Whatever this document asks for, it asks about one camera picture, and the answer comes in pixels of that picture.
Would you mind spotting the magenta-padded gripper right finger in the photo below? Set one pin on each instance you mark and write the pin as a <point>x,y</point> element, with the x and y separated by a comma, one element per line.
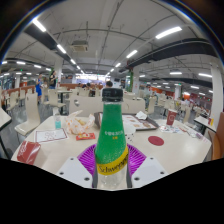
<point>148,170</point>

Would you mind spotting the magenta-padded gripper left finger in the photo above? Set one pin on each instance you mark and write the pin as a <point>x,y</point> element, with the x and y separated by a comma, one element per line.
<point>75,170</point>

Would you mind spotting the green drink bottle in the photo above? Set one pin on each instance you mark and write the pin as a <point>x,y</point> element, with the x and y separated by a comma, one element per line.
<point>111,140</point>

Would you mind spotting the flat round red coaster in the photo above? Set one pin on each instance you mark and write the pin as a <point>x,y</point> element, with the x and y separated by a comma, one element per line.
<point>156,140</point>

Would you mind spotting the small red sachet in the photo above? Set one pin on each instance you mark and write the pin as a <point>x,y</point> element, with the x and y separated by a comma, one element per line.
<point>85,136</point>

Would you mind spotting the white paper leaflet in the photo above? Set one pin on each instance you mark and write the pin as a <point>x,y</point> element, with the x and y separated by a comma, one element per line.
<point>50,135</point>

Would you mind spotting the clear plastic food bag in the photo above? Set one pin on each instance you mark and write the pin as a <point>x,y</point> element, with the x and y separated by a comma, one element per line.
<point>78,125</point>

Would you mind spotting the colourful printed flyer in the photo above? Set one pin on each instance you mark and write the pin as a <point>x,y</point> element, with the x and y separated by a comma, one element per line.
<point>173,129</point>

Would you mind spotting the red flat packet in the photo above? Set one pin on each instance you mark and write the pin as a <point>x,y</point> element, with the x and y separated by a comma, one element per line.
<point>28,152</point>

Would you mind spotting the small clear sanitizer bottle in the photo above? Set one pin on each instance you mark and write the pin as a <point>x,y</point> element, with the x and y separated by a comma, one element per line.
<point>57,120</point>

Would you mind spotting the crumpled white napkin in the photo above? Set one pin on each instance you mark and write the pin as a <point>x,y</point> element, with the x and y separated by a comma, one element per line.
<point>141,115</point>

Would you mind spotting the red paper cup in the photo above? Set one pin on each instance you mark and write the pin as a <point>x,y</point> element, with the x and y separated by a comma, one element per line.
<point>171,117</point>

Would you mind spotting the group of beige chairs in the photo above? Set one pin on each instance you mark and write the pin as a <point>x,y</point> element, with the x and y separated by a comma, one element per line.
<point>31,111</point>

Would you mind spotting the person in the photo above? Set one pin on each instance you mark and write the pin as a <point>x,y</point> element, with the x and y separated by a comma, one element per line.
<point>39,88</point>
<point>109,84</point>
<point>52,80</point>

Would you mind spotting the ceiling air conditioner unit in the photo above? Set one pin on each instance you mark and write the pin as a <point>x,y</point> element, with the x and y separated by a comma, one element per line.
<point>79,46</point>

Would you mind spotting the group of ceiling lights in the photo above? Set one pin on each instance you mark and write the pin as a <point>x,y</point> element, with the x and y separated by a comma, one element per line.
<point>168,32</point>

